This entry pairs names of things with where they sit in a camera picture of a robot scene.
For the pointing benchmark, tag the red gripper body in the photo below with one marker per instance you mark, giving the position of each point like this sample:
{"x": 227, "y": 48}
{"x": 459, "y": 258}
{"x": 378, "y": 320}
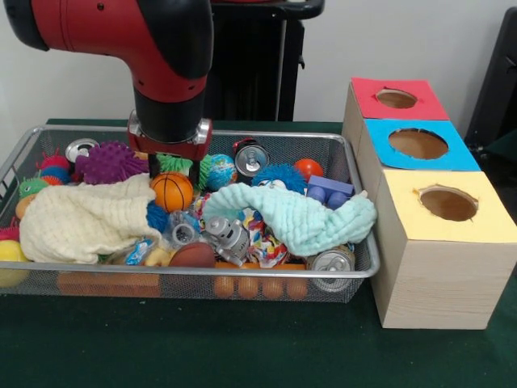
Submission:
{"x": 173, "y": 148}

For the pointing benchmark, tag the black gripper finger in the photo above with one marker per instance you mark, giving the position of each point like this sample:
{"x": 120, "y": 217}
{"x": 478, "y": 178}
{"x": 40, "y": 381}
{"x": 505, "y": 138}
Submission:
{"x": 153, "y": 166}
{"x": 194, "y": 174}

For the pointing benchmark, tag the orange toy basketball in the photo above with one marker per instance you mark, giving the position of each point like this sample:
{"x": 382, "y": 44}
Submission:
{"x": 171, "y": 194}

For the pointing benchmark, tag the red soda can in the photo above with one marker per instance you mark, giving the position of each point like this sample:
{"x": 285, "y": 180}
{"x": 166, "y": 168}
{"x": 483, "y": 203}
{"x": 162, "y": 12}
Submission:
{"x": 251, "y": 159}

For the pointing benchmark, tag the mint knitted cloth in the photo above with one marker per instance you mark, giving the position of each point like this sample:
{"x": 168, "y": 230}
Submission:
{"x": 307, "y": 224}

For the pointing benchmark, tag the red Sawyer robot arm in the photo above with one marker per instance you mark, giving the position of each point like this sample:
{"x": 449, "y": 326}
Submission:
{"x": 141, "y": 40}

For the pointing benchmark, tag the wooden box with three holes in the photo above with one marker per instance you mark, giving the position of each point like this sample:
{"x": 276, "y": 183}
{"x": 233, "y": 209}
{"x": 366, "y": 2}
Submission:
{"x": 444, "y": 283}

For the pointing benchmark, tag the green spiky ball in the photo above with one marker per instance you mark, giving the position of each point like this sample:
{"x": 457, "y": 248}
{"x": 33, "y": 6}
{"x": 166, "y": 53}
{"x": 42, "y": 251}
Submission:
{"x": 173, "y": 163}

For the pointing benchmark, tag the globe print ball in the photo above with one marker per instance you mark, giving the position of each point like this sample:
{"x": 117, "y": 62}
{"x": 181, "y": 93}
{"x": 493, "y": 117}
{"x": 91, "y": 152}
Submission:
{"x": 222, "y": 171}

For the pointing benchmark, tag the purple spiky ball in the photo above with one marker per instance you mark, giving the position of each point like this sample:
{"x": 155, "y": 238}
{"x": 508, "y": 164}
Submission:
{"x": 109, "y": 163}

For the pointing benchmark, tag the silver toy robot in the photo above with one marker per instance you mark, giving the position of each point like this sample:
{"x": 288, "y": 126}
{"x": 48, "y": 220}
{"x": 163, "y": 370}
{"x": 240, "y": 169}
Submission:
{"x": 226, "y": 238}

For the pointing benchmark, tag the cream knitted cloth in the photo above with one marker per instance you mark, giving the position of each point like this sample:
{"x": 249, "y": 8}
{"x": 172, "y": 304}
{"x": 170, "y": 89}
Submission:
{"x": 89, "y": 218}

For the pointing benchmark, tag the blue spiky ball with eyes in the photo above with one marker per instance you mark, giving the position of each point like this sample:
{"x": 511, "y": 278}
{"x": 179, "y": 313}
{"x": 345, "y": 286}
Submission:
{"x": 282, "y": 175}

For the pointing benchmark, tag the purple toy block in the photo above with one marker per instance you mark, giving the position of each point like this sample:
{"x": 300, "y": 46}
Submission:
{"x": 329, "y": 190}

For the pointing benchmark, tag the crushed silver can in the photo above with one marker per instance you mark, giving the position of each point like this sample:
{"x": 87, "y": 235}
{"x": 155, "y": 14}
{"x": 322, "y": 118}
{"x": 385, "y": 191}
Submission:
{"x": 331, "y": 262}

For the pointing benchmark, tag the dark green side table cloth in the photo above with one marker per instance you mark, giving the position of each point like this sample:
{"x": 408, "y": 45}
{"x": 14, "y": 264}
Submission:
{"x": 505, "y": 144}

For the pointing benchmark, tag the black chair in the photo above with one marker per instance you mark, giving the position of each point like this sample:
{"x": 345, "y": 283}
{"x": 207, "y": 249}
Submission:
{"x": 501, "y": 81}

